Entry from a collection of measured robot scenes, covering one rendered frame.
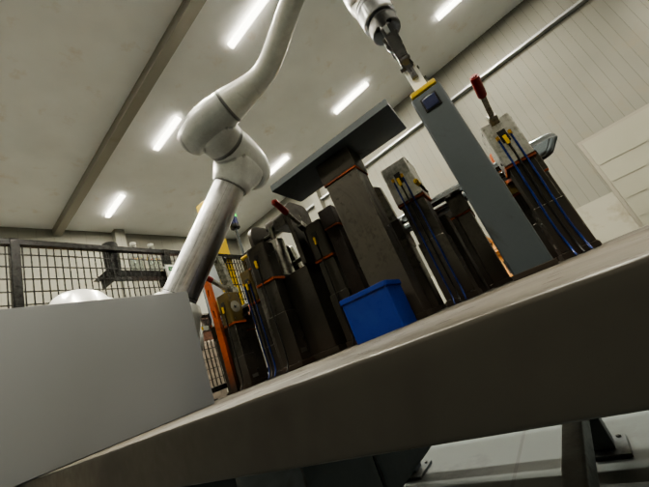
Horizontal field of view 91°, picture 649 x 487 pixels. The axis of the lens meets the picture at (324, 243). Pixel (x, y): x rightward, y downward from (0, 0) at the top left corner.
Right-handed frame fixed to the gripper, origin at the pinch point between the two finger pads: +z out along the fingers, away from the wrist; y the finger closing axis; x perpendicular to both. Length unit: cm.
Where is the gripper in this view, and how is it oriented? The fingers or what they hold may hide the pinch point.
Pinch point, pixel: (416, 80)
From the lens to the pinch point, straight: 87.8
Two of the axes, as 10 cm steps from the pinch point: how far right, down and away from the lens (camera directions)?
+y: 5.2, 0.8, 8.5
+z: 3.6, 8.8, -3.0
